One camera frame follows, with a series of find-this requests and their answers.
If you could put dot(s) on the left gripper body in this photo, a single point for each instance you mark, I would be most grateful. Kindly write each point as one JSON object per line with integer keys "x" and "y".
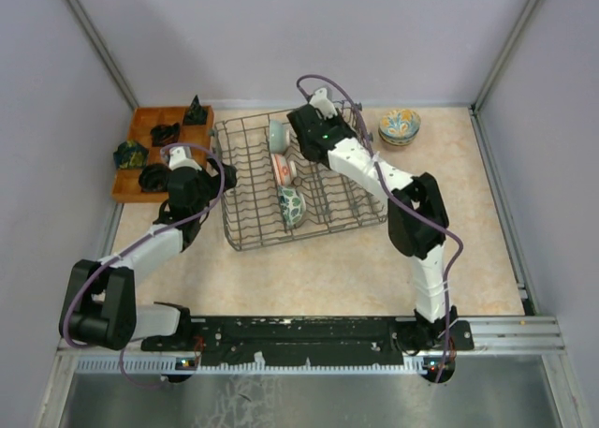
{"x": 209, "y": 184}

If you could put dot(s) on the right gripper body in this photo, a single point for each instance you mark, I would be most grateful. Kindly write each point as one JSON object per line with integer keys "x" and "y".
{"x": 331, "y": 119}

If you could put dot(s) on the orange white patterned bowl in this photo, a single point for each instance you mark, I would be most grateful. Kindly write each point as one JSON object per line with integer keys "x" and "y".
{"x": 285, "y": 170}

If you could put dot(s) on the cream leaf patterned bowl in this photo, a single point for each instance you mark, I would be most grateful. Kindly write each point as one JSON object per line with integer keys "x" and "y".
{"x": 398, "y": 143}

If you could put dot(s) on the blue lattice patterned bowl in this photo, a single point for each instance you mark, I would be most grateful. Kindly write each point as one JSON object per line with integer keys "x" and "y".
{"x": 389, "y": 138}

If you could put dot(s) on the grey wire dish rack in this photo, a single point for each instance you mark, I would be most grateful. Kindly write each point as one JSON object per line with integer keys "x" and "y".
{"x": 252, "y": 212}

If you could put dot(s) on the yellow blue patterned bowl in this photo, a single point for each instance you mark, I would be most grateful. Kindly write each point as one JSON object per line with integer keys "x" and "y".
{"x": 400, "y": 123}

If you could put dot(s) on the green leaf patterned bowl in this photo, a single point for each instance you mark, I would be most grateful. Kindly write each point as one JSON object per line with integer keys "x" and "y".
{"x": 292, "y": 204}

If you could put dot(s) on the dark speckled bowl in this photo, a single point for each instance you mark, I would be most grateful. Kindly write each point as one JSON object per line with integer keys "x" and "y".
{"x": 396, "y": 147}

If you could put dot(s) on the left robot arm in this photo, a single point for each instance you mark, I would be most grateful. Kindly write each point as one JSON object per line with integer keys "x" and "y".
{"x": 100, "y": 307}

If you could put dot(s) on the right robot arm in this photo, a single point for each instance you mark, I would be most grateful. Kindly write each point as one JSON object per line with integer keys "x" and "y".
{"x": 417, "y": 221}

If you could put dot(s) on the pale green grid bowl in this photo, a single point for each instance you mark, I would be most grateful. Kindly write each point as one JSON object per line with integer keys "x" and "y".
{"x": 279, "y": 137}

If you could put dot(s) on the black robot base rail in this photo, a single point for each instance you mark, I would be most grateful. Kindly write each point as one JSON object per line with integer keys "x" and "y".
{"x": 317, "y": 343}

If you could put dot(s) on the aluminium frame rail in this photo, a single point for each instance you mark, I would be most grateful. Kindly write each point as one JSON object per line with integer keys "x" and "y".
{"x": 534, "y": 335}

